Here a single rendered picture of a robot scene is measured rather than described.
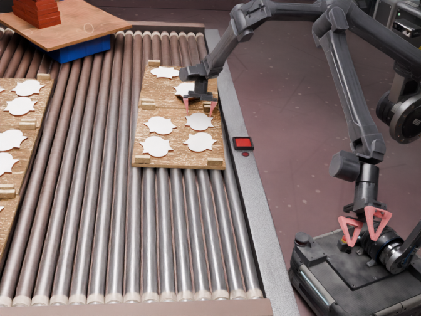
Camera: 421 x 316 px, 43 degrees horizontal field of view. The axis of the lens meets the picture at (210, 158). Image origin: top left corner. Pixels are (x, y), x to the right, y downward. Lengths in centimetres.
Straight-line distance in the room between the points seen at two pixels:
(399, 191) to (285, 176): 74
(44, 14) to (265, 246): 168
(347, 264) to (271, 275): 109
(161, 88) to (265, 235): 100
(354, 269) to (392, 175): 130
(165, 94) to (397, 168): 202
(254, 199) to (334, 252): 96
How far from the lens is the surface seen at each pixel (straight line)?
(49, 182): 195
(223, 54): 203
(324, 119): 429
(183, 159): 201
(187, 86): 243
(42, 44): 267
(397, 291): 269
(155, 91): 245
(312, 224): 325
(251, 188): 193
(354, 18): 161
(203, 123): 222
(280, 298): 159
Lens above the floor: 210
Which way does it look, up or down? 35 degrees down
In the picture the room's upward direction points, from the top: 5 degrees clockwise
